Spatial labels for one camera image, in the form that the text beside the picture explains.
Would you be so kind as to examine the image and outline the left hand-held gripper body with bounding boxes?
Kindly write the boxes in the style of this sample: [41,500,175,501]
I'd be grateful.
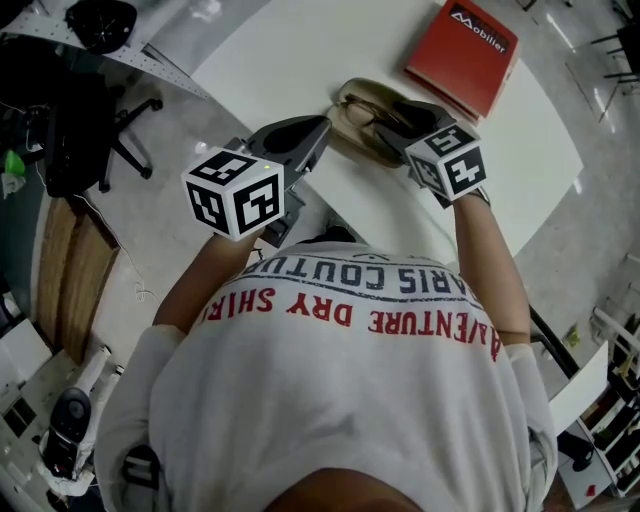
[180,130,314,249]

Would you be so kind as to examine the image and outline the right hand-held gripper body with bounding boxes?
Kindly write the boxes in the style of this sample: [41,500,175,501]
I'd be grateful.
[399,117,487,209]

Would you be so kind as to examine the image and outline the dark-framed eyeglasses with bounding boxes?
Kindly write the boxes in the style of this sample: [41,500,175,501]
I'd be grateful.
[339,97,401,132]

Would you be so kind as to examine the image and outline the beige glasses case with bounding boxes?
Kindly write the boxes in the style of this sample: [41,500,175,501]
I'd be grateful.
[329,77,434,169]

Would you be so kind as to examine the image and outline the person's right forearm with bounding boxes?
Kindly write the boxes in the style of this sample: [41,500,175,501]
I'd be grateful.
[452,192,532,346]

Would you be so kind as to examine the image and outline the person's left forearm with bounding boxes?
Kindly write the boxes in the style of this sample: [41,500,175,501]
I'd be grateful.
[152,232,261,336]

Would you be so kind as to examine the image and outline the white shelf rack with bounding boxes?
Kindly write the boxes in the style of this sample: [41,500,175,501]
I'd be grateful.
[0,22,211,101]

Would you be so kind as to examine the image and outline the black office chair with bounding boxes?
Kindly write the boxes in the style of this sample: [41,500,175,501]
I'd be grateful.
[43,44,164,197]

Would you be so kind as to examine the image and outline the wooden board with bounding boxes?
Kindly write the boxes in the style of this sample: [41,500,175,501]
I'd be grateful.
[37,197,121,366]

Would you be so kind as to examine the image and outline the black metal bar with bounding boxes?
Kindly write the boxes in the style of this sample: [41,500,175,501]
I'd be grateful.
[528,304,581,379]

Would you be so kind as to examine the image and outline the black metal chair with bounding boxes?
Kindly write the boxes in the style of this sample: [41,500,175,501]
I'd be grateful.
[589,0,640,96]

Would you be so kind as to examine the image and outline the white printed t-shirt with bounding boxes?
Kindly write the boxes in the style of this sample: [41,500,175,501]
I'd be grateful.
[94,242,559,512]

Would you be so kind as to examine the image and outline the white desk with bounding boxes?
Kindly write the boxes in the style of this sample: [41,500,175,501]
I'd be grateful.
[547,343,609,437]

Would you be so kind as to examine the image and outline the black handheld device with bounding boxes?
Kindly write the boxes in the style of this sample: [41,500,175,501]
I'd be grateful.
[44,387,94,476]

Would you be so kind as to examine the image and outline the white cable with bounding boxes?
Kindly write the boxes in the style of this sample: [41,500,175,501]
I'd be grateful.
[79,193,161,304]

